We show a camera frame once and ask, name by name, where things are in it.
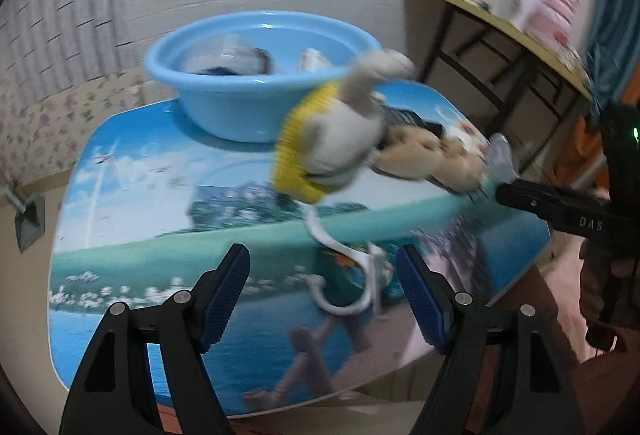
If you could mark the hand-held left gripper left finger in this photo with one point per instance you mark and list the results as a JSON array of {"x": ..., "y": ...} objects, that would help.
[{"x": 222, "y": 305}]

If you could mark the light blue plastic basin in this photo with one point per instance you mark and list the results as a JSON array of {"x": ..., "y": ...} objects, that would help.
[{"x": 225, "y": 110}]

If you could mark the pink wrapped pack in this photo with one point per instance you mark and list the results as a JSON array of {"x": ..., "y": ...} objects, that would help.
[{"x": 557, "y": 12}]

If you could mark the person's right hand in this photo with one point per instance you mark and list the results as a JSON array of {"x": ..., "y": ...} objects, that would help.
[{"x": 600, "y": 295}]

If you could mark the teal curtain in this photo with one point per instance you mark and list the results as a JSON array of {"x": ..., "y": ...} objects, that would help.
[{"x": 612, "y": 30}]

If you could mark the small clear plastic bottle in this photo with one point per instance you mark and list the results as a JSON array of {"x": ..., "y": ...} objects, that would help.
[{"x": 500, "y": 160}]

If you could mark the black bottle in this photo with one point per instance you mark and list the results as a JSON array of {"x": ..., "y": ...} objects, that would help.
[{"x": 415, "y": 117}]

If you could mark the orange cloth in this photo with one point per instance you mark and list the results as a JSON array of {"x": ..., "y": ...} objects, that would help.
[{"x": 582, "y": 145}]

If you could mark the grey metal wall fixture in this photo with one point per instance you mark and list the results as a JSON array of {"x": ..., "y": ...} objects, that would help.
[{"x": 30, "y": 220}]

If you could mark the orange and teal snack packet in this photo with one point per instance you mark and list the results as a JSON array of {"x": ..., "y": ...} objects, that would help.
[{"x": 345, "y": 272}]

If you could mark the white plastic hook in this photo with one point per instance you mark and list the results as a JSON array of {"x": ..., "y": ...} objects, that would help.
[{"x": 371, "y": 285}]

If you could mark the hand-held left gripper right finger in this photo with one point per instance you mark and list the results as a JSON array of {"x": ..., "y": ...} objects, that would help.
[{"x": 422, "y": 302}]

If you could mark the plush dog with yellow hat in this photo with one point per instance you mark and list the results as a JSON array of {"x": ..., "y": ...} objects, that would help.
[{"x": 340, "y": 150}]

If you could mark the yellow desk with black frame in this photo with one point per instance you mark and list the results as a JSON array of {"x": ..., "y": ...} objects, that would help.
[{"x": 500, "y": 23}]

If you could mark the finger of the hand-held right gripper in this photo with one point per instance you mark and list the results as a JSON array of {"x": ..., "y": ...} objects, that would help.
[{"x": 550, "y": 205}]

